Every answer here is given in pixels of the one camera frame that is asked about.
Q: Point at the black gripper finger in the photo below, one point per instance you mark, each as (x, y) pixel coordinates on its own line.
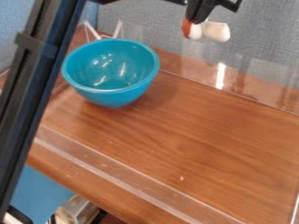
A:
(192, 8)
(207, 6)

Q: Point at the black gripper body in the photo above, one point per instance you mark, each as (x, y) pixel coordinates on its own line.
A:
(232, 6)

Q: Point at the brown and white toy mushroom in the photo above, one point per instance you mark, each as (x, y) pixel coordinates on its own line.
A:
(211, 30)

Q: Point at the blue ceramic bowl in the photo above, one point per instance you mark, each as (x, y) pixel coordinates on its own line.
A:
(111, 71)

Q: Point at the dark object top edge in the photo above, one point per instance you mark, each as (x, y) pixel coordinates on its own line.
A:
(180, 2)

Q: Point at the clear acrylic table barrier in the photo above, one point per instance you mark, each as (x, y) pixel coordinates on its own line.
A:
(203, 152)

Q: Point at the metal table leg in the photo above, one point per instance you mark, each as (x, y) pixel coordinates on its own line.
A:
(75, 211)

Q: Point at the black object bottom left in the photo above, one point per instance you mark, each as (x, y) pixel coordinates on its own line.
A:
(14, 217)

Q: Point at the dark blue foreground post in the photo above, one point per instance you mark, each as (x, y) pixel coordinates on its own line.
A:
(42, 43)

